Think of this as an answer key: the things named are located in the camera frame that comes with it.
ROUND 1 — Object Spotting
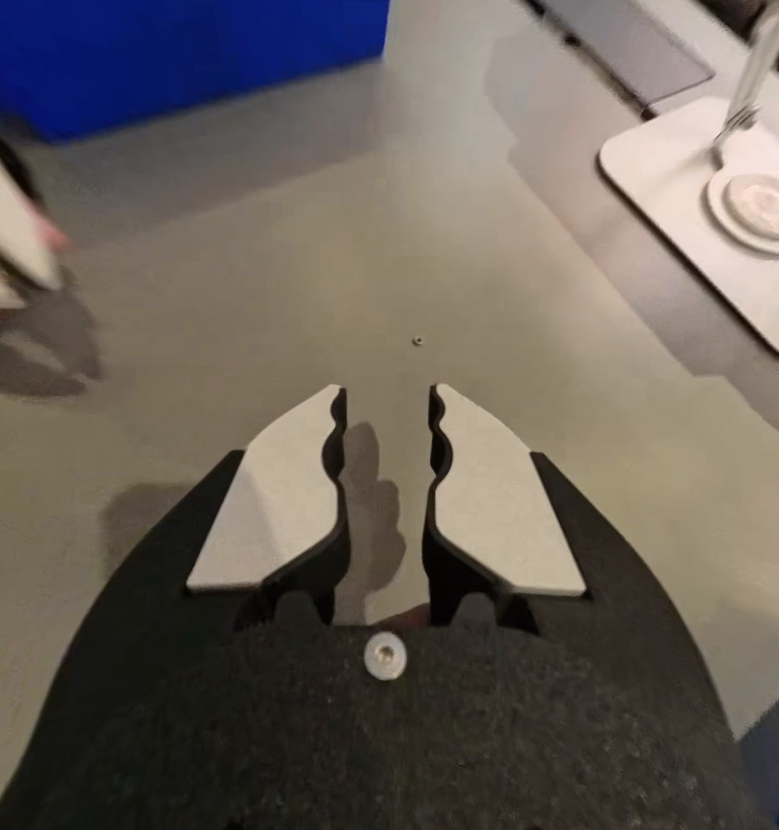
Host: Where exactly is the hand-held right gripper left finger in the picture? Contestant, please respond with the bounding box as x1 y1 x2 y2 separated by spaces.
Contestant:
187 384 353 626

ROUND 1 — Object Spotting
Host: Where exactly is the white metal document stand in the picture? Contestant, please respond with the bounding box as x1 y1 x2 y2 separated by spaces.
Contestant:
597 0 779 364

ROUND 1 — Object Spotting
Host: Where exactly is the grey table hatch cover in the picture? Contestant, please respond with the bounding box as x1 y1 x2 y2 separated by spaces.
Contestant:
526 0 716 121

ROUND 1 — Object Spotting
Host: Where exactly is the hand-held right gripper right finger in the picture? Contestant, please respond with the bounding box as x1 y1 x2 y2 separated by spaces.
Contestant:
427 383 588 626

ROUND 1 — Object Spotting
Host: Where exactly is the person's left hand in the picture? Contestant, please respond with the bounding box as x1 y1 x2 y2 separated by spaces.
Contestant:
35 211 74 255

